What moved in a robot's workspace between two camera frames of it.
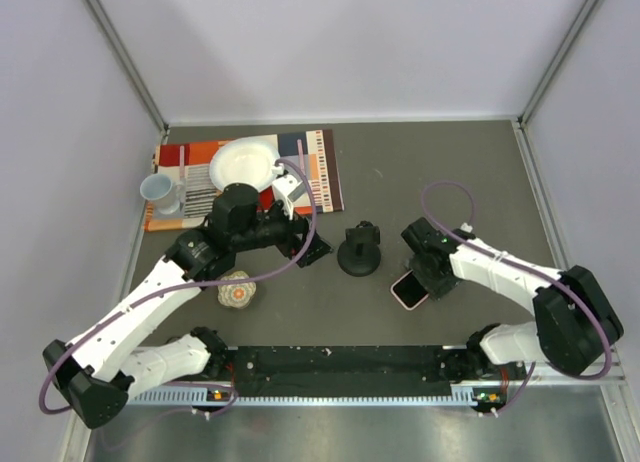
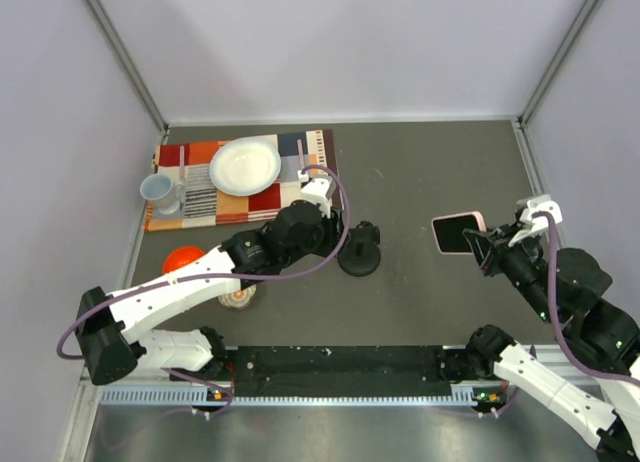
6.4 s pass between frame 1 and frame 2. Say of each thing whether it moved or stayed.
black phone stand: stayed
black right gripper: moved
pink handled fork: stayed
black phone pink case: moved
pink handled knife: stayed
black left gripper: moved
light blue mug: stayed
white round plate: stayed
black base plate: stayed
